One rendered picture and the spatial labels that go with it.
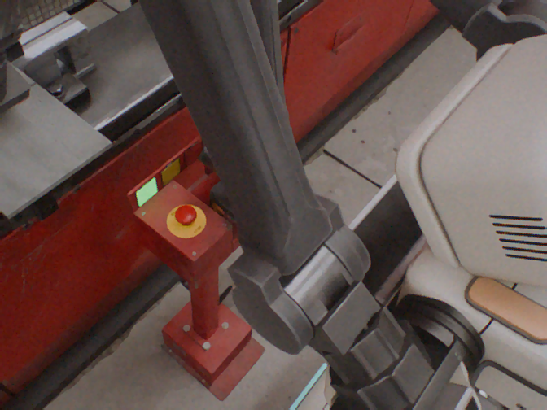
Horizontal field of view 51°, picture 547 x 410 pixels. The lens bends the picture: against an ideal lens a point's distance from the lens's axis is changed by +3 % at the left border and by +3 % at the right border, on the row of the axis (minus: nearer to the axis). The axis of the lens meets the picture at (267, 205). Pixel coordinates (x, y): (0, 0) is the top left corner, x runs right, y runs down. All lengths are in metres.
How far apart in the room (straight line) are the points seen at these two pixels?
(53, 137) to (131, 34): 0.40
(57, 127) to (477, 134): 0.64
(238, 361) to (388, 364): 1.28
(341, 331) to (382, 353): 0.04
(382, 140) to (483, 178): 1.83
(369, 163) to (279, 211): 1.79
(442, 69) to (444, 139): 2.15
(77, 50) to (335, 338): 0.82
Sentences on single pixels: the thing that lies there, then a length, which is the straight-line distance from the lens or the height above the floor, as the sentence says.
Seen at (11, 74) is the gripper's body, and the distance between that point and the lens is 0.88.
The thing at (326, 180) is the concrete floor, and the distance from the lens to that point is 2.10.
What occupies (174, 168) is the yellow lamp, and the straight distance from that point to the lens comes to 1.08.
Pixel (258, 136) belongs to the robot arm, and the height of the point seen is 1.40.
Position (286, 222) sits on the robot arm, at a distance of 0.41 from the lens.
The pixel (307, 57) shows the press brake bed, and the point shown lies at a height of 0.61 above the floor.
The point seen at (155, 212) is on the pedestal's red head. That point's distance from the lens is 1.07.
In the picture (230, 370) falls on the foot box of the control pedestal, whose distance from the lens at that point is 1.74.
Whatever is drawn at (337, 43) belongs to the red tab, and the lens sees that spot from 1.73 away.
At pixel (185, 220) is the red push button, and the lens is 1.02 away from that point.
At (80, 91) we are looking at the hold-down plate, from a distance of 1.11.
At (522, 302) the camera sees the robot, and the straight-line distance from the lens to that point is 0.55.
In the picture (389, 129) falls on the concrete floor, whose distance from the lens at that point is 2.32.
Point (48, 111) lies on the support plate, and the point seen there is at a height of 1.00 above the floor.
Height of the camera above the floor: 1.68
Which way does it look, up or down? 57 degrees down
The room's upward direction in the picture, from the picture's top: 8 degrees clockwise
